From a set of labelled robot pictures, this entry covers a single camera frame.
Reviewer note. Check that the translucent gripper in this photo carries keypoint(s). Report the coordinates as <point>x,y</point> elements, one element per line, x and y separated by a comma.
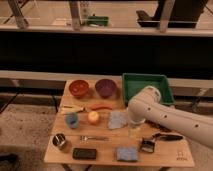
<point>135,130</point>

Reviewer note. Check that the light blue towel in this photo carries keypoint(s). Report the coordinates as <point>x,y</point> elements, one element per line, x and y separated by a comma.
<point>117,120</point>

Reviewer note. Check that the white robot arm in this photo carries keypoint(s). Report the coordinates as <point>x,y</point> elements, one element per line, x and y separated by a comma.
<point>146,105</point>

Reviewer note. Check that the blue plastic cup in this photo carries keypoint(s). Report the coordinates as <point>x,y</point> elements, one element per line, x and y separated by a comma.
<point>71,120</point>

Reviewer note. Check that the small metal cup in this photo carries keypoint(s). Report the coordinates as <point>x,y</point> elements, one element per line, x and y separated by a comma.
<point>59,141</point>

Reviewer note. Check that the bunch of dark grapes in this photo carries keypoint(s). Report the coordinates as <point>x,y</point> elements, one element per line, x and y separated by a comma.
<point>154,125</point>

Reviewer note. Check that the blue folded cloth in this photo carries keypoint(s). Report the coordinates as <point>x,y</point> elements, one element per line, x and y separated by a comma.
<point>127,154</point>

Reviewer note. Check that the wooden table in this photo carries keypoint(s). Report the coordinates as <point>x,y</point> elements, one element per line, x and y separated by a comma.
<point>167,154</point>

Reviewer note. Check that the red chili pepper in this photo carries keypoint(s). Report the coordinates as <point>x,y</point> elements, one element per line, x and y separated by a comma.
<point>100,107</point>

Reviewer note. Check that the green plastic tray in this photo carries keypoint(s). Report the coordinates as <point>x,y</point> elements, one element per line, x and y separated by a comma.
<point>133,83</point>

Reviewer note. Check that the purple bowl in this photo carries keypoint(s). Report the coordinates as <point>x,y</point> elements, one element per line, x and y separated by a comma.
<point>105,87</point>

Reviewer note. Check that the silver fork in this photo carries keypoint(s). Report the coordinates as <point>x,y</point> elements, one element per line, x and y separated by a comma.
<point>85,138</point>

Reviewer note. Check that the black rectangular sponge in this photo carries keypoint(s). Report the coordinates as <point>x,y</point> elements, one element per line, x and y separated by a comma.
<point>83,153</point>

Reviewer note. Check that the orange bowl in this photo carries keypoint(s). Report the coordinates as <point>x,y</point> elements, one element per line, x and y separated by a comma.
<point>79,88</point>

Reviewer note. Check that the yellow banana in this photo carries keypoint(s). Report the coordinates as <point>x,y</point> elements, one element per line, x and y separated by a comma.
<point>71,109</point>

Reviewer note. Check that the green box on shelf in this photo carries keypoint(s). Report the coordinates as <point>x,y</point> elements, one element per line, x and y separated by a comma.
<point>97,20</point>

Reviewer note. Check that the dark machine on shelf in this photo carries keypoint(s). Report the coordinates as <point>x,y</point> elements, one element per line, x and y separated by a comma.
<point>185,14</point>

